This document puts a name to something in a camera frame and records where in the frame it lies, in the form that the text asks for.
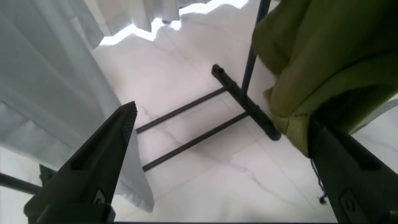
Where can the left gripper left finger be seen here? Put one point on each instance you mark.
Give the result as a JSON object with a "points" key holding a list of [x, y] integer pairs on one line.
{"points": [[84, 174]]}

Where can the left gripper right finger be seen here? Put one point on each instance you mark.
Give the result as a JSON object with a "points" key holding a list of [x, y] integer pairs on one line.
{"points": [[351, 180]]}

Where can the pale grey shorts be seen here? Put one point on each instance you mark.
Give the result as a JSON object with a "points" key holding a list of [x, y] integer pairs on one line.
{"points": [[46, 77]]}

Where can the green garment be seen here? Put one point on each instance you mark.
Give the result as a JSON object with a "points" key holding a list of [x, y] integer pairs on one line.
{"points": [[326, 62]]}

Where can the black clothes rack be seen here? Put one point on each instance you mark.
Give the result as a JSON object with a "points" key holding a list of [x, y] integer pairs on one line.
{"points": [[245, 102]]}

